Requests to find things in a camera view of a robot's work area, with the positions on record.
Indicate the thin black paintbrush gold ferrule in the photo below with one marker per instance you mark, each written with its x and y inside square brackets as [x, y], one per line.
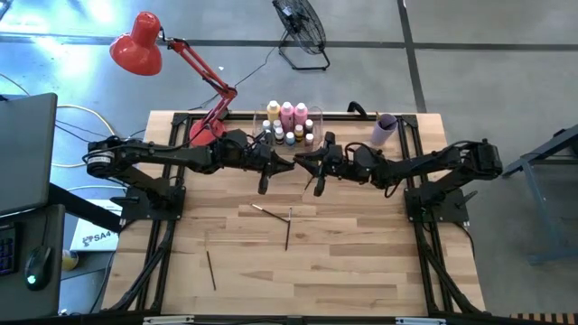
[308, 185]

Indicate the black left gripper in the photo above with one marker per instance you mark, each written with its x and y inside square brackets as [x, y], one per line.
[244, 153]

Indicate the blue metal stand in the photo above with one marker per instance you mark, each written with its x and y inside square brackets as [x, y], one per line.
[548, 225]

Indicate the purple plastic cup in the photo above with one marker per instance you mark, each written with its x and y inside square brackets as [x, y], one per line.
[383, 131]

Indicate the black floor fan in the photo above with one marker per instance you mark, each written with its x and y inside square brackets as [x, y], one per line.
[298, 25]

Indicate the yellow tape roll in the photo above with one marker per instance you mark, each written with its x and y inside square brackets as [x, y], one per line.
[68, 261]

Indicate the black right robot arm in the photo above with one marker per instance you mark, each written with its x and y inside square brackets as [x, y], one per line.
[433, 164]

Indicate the small sky blue paint bottle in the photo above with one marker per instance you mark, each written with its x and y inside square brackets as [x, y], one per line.
[290, 138]

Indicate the small yellow paint bottle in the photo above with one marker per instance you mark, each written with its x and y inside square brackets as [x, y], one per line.
[299, 132]

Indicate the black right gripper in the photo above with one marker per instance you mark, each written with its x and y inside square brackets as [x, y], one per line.
[357, 164]

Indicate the white bracket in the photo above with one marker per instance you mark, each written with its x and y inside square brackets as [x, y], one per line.
[167, 320]
[420, 321]

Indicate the small dark blue paint bottle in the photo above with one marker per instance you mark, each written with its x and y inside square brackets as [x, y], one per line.
[309, 124]

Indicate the small teal paint bottle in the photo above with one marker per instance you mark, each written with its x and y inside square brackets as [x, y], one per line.
[266, 124]

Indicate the small red paint bottle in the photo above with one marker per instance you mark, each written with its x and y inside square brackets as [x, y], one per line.
[309, 139]

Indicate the large pink paint bottle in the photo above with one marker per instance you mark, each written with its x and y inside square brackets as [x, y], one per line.
[301, 115]
[287, 115]

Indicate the red desk lamp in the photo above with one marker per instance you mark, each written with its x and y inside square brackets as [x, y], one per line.
[135, 49]

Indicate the black side desk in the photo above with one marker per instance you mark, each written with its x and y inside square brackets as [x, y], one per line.
[31, 307]

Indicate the black keyboard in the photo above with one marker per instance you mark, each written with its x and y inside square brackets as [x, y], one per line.
[8, 250]

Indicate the black computer mouse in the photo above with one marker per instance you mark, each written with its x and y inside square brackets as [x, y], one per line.
[37, 266]

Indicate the large yellow paint bottle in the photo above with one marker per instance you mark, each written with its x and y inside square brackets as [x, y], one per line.
[273, 110]

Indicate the clear plastic bin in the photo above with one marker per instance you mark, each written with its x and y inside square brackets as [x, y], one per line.
[318, 122]

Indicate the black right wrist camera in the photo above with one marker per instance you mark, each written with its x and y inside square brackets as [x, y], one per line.
[329, 137]

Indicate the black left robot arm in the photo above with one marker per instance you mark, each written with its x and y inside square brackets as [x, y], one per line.
[149, 155]

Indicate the white cardboard box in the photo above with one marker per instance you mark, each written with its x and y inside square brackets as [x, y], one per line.
[92, 234]

